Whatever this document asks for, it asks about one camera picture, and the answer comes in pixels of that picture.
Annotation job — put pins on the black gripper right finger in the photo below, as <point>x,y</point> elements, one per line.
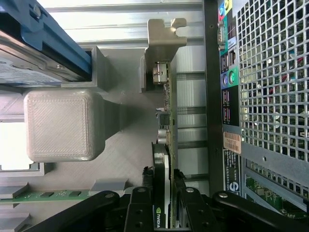
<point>195,212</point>

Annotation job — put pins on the green RAM stick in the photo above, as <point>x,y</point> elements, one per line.
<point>48,194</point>

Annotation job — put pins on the orange barcode sticker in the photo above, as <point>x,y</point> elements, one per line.
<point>233,142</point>

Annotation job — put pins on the grey printed parts rack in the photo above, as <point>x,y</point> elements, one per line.
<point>60,125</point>

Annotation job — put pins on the hard disk with blue caddy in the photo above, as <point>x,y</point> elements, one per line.
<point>60,43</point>

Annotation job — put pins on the hard disk with blue label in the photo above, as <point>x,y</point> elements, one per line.
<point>24,72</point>

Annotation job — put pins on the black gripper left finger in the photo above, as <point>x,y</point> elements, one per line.
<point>140,212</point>

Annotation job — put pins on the dark grey PC case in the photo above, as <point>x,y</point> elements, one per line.
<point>213,96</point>

